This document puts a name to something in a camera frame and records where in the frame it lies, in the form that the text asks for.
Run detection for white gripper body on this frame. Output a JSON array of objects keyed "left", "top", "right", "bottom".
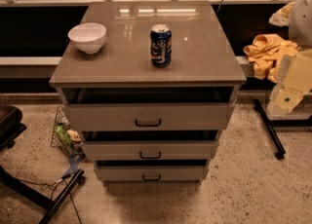
[{"left": 267, "top": 49, "right": 312, "bottom": 115}]

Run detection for grey drawer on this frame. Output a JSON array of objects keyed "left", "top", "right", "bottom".
[
  {"left": 82, "top": 131, "right": 218, "bottom": 161},
  {"left": 63, "top": 102, "right": 235, "bottom": 131},
  {"left": 95, "top": 160, "right": 209, "bottom": 183}
]

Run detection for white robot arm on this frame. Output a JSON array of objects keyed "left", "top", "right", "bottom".
[{"left": 267, "top": 0, "right": 312, "bottom": 115}]

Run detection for yellow crumpled cloth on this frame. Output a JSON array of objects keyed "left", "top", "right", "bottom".
[{"left": 243, "top": 34, "right": 299, "bottom": 83}]

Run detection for black stand leg right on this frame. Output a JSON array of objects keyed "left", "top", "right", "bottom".
[{"left": 253, "top": 99, "right": 312, "bottom": 160}]

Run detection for black stand leg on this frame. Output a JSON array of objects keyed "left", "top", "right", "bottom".
[
  {"left": 0, "top": 164, "right": 86, "bottom": 224},
  {"left": 253, "top": 99, "right": 312, "bottom": 160}
]

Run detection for blue soda can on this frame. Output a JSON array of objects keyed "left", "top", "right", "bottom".
[{"left": 150, "top": 24, "right": 172, "bottom": 67}]

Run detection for white ceramic bowl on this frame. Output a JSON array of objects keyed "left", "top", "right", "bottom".
[{"left": 68, "top": 22, "right": 106, "bottom": 54}]

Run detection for blue tape strip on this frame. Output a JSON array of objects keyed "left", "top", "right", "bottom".
[{"left": 61, "top": 154, "right": 85, "bottom": 179}]

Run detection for green bottle in basket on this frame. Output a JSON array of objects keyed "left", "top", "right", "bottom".
[{"left": 55, "top": 123, "right": 72, "bottom": 148}]

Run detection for black office chair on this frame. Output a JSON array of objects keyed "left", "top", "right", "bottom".
[{"left": 0, "top": 105, "right": 26, "bottom": 151}]

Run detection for black stand leg left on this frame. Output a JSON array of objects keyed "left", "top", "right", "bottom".
[{"left": 0, "top": 164, "right": 86, "bottom": 224}]

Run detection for wire mesh basket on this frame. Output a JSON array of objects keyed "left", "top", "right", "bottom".
[{"left": 51, "top": 107, "right": 83, "bottom": 157}]

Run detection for black floor cable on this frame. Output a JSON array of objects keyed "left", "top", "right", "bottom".
[{"left": 18, "top": 177, "right": 84, "bottom": 224}]

